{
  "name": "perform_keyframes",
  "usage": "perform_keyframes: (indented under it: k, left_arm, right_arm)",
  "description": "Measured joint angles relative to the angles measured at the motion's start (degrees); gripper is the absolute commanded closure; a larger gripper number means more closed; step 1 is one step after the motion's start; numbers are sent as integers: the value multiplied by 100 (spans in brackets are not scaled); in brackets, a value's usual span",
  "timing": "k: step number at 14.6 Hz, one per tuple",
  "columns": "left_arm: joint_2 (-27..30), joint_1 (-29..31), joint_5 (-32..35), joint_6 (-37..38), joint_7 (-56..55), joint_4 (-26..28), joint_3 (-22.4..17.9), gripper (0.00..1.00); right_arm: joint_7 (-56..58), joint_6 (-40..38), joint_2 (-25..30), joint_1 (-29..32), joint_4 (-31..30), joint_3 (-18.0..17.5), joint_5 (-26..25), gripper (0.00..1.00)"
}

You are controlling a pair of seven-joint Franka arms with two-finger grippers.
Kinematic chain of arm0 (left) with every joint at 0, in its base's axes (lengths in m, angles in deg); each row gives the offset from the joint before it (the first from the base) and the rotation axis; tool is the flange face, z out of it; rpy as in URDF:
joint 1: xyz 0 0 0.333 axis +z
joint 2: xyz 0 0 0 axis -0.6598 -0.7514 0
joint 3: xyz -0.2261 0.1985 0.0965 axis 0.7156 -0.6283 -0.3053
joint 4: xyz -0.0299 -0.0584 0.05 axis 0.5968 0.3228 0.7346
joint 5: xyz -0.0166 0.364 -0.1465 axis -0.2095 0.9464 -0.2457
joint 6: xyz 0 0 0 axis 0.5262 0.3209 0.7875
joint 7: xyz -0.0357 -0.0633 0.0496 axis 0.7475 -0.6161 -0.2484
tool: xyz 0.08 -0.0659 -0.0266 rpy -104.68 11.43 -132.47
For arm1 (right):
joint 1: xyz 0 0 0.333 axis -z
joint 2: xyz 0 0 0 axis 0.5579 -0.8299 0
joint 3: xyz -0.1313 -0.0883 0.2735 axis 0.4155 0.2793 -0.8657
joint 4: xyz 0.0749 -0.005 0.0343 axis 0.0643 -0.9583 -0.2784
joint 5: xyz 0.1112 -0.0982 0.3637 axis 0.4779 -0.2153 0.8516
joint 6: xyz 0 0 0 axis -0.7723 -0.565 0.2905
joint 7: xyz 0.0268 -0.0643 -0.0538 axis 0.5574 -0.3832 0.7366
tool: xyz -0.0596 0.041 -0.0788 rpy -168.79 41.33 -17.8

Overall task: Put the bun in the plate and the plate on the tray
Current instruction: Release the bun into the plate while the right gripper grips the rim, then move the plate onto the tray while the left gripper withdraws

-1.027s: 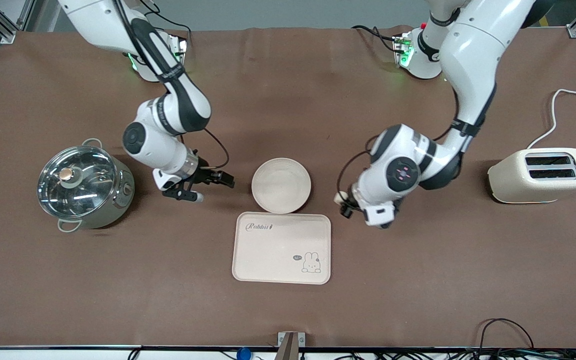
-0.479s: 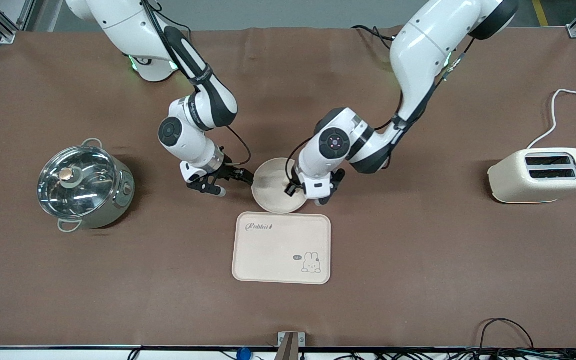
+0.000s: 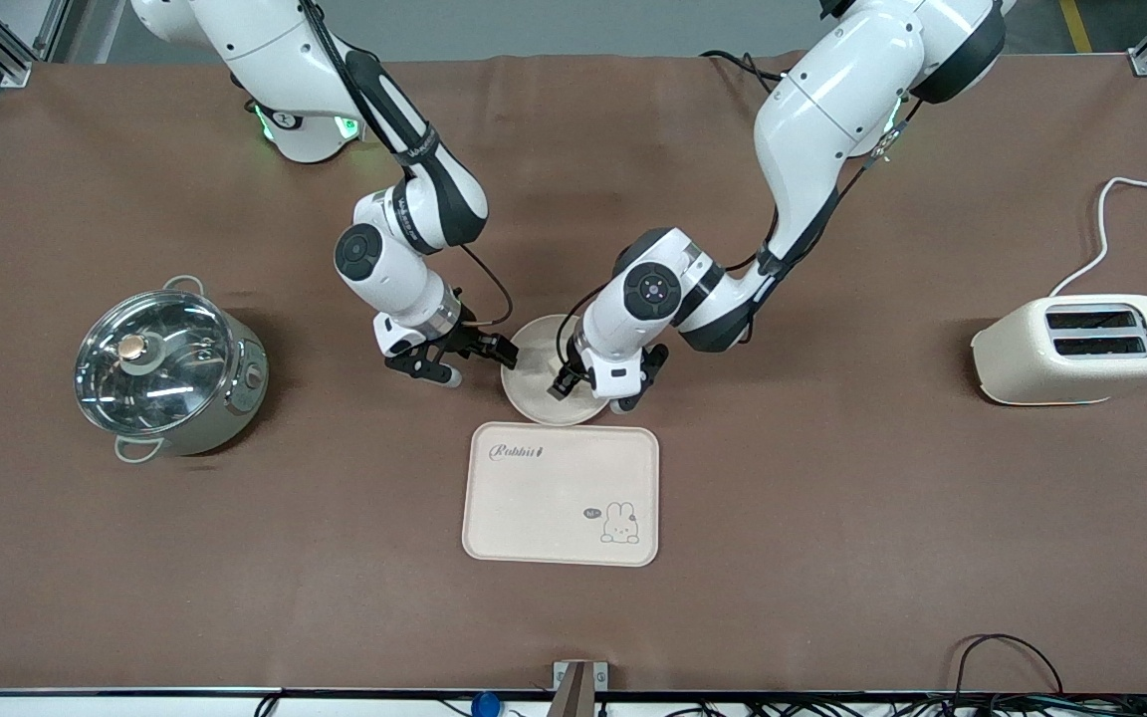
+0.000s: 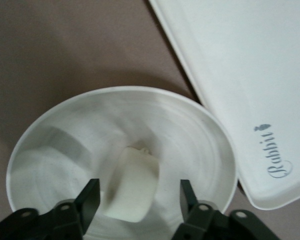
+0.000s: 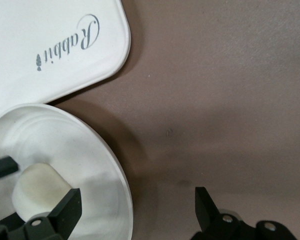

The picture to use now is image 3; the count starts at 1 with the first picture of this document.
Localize round cream plate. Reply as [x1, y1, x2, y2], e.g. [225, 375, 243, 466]
[500, 314, 624, 427]

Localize cream rabbit print tray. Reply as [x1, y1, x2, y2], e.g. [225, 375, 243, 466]
[461, 421, 661, 569]

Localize steel electric cooking pot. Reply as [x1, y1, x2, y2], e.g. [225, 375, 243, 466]
[74, 274, 271, 465]

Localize glass pot lid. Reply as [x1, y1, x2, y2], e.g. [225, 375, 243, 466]
[74, 289, 238, 436]

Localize brown table mat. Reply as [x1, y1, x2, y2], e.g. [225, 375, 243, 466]
[0, 52, 1147, 695]

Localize cream two-slot toaster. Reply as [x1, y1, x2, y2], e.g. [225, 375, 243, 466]
[970, 293, 1147, 407]

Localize black right arm wrist cable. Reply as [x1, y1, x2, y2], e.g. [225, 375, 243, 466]
[298, 0, 517, 333]

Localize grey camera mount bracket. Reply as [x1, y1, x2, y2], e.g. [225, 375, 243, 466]
[549, 659, 610, 717]

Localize black left arm base cable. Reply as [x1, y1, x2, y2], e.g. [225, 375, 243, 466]
[700, 48, 786, 97]

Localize black looped cable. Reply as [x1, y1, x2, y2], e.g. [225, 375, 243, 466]
[951, 632, 1065, 704]

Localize black cable bundle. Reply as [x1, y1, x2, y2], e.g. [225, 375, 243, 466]
[633, 694, 1147, 717]

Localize white toaster power cable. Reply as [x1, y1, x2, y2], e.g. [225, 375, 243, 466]
[1047, 176, 1147, 299]

